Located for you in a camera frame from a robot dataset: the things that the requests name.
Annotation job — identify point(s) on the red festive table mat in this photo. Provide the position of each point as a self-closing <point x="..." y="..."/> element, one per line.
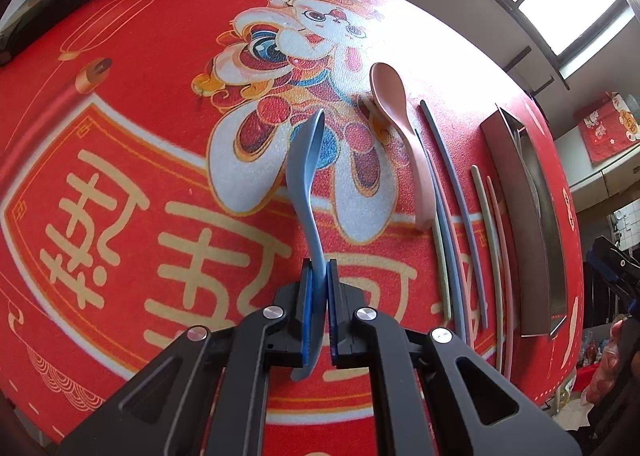
<point x="143" y="145"/>

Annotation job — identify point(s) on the stainless steel utensil tray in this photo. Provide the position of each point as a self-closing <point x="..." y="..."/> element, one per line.
<point x="535" y="227"/>

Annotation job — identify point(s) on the pink plastic spoon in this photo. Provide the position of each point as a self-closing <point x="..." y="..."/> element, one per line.
<point x="390" y="96"/>

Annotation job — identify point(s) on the blue chopstick right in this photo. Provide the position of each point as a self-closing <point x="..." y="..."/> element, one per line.
<point x="464" y="213"/>

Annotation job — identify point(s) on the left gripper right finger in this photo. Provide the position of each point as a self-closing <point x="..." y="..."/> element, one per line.
<point x="336" y="309"/>

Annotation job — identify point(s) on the green chopstick left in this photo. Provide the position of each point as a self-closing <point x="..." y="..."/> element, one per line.
<point x="443" y="280"/>

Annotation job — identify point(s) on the red cloth on counter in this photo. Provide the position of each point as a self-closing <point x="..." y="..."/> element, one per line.
<point x="607" y="127"/>

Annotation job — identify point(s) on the blue chopstick under gripper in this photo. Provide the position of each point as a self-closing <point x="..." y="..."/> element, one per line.
<point x="455" y="286"/>

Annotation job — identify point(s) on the blue plastic spoon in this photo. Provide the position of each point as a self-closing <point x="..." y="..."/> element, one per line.
<point x="301" y="166"/>

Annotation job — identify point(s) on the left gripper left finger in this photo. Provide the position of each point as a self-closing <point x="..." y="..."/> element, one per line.
<point x="304" y="309"/>

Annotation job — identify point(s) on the person's right hand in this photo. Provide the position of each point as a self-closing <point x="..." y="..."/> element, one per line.
<point x="605" y="375"/>

